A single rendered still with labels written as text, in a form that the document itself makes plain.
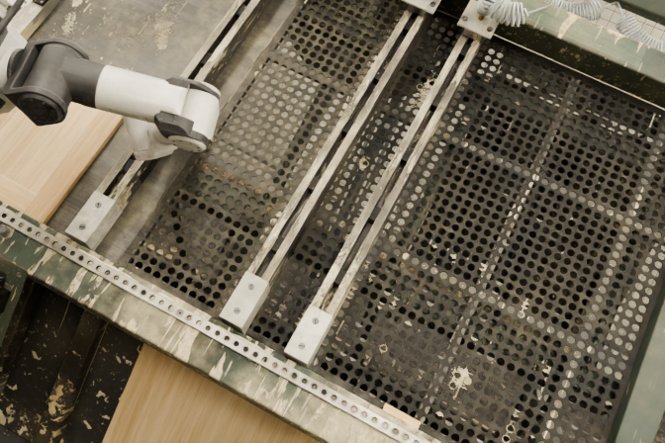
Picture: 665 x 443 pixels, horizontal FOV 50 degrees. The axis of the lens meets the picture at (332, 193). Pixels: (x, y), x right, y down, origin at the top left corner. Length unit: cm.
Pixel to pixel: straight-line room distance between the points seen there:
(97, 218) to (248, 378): 54
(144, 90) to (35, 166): 63
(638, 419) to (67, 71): 142
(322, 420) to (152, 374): 57
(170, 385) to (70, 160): 65
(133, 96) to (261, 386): 70
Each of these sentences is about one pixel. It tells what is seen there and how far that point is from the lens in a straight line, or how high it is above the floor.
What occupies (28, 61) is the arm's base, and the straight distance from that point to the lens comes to 153.
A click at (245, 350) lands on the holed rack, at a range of 168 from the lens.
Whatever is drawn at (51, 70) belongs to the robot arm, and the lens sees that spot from 147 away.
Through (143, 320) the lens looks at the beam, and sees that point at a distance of 174.
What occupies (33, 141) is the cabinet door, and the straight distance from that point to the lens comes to 203.
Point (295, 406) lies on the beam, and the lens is 166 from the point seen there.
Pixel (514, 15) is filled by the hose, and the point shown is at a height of 185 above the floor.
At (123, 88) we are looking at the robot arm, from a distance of 144.
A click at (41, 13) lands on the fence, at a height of 133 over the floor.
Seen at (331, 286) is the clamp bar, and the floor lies 108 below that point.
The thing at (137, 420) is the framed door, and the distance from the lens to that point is 211.
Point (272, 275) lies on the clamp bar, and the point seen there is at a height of 104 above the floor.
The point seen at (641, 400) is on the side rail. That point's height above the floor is 115.
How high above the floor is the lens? 159
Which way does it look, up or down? 11 degrees down
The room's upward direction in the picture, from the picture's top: 25 degrees clockwise
